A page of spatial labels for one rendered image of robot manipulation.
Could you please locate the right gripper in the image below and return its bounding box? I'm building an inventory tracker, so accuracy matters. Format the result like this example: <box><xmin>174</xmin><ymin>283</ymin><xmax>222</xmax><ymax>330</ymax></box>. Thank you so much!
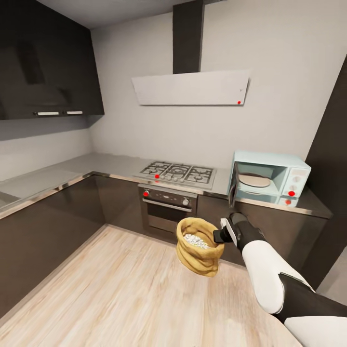
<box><xmin>214</xmin><ymin>228</ymin><xmax>233</xmax><ymax>243</ymax></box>

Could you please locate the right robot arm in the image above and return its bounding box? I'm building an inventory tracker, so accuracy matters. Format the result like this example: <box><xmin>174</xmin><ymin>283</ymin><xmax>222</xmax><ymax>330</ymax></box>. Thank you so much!
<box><xmin>214</xmin><ymin>212</ymin><xmax>347</xmax><ymax>347</ymax></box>

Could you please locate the popcorn bag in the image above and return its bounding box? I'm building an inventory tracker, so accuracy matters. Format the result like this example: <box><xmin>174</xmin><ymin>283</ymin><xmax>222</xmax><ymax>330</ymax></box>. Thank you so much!
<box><xmin>176</xmin><ymin>217</ymin><xmax>225</xmax><ymax>277</ymax></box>

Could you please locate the microwave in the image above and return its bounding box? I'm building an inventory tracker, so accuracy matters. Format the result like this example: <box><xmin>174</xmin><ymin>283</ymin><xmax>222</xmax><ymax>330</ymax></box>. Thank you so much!
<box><xmin>228</xmin><ymin>150</ymin><xmax>311</xmax><ymax>211</ymax></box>

